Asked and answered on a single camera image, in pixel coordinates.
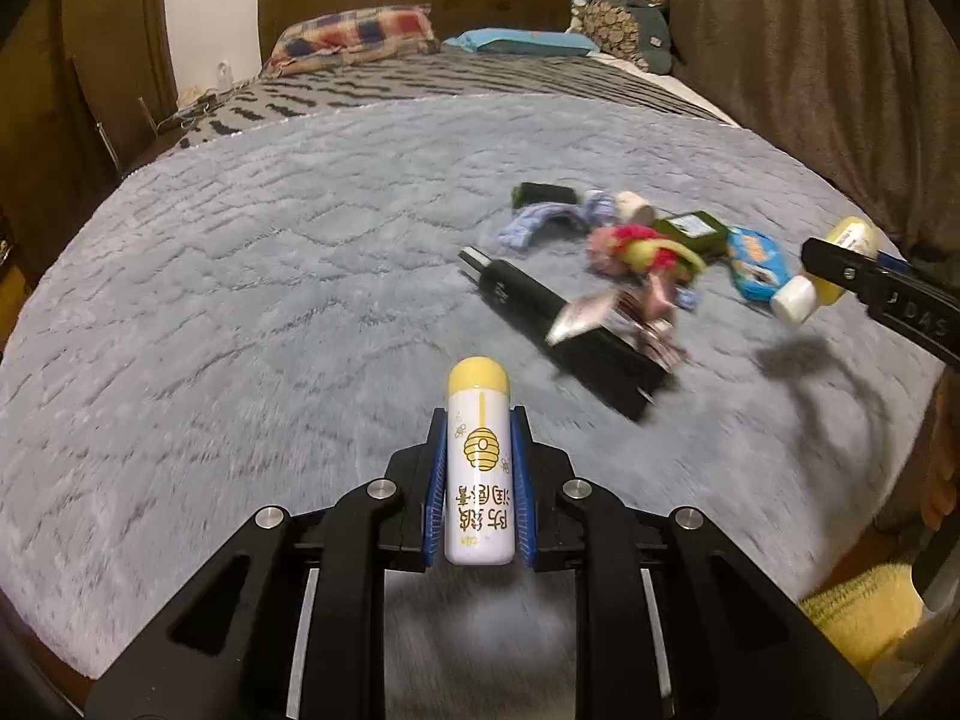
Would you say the blue snack packet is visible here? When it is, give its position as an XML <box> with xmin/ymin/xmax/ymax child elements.
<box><xmin>726</xmin><ymin>226</ymin><xmax>794</xmax><ymax>305</ymax></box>

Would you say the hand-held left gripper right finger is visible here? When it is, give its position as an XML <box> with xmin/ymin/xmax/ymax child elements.
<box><xmin>510</xmin><ymin>405</ymin><xmax>878</xmax><ymax>720</ymax></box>

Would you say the grey striped bed sheet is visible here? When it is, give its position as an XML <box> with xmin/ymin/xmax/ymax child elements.
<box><xmin>175</xmin><ymin>43</ymin><xmax>730</xmax><ymax>160</ymax></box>

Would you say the dark green box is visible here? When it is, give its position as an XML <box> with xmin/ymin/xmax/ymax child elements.
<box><xmin>651</xmin><ymin>210</ymin><xmax>733</xmax><ymax>261</ymax></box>

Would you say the plaid pillow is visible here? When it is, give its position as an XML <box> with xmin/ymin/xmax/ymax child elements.
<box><xmin>266</xmin><ymin>6</ymin><xmax>441</xmax><ymax>78</ymax></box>

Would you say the wooden wardrobe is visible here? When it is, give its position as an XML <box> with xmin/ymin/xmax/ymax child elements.
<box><xmin>0</xmin><ymin>0</ymin><xmax>182</xmax><ymax>286</ymax></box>

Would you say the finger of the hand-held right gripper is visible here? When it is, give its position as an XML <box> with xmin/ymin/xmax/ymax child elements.
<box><xmin>801</xmin><ymin>236</ymin><xmax>960</xmax><ymax>367</ymax></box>

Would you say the blue pillow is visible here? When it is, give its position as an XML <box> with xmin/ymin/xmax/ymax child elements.
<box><xmin>442</xmin><ymin>27</ymin><xmax>602</xmax><ymax>58</ymax></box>

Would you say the pink yellow plush toy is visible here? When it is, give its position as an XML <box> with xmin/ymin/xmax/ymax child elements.
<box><xmin>585</xmin><ymin>223</ymin><xmax>707</xmax><ymax>314</ymax></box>

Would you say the white lip balm tube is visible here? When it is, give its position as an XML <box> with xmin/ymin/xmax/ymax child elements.
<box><xmin>444</xmin><ymin>358</ymin><xmax>517</xmax><ymax>565</ymax></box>

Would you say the black cylindrical device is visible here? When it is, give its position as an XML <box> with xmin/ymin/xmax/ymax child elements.
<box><xmin>459</xmin><ymin>245</ymin><xmax>676</xmax><ymax>422</ymax></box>

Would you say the grey fluffy blanket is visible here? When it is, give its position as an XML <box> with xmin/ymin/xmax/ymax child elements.
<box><xmin>0</xmin><ymin>90</ymin><xmax>947</xmax><ymax>680</ymax></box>

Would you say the brown curtain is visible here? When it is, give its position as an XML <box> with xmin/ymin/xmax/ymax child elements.
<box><xmin>585</xmin><ymin>0</ymin><xmax>960</xmax><ymax>260</ymax></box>

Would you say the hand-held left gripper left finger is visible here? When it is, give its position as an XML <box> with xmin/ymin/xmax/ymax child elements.
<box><xmin>82</xmin><ymin>406</ymin><xmax>451</xmax><ymax>720</ymax></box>

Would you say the yellow bottle with white cap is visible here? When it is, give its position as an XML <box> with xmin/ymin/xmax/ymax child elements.
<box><xmin>771</xmin><ymin>216</ymin><xmax>883</xmax><ymax>326</ymax></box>

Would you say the person's right forearm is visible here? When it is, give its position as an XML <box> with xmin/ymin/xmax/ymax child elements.
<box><xmin>928</xmin><ymin>381</ymin><xmax>960</xmax><ymax>537</ymax></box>

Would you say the yellow rug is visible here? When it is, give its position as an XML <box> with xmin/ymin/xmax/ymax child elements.
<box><xmin>797</xmin><ymin>561</ymin><xmax>932</xmax><ymax>680</ymax></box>

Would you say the patterned bag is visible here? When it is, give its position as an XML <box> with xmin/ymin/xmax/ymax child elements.
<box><xmin>571</xmin><ymin>0</ymin><xmax>681</xmax><ymax>76</ymax></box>

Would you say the blue white knitted cloth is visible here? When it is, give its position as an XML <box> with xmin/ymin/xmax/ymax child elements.
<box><xmin>498</xmin><ymin>190</ymin><xmax>625</xmax><ymax>251</ymax></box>

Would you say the silver foil wrapper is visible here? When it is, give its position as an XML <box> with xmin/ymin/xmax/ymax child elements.
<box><xmin>545</xmin><ymin>287</ymin><xmax>691</xmax><ymax>374</ymax></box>

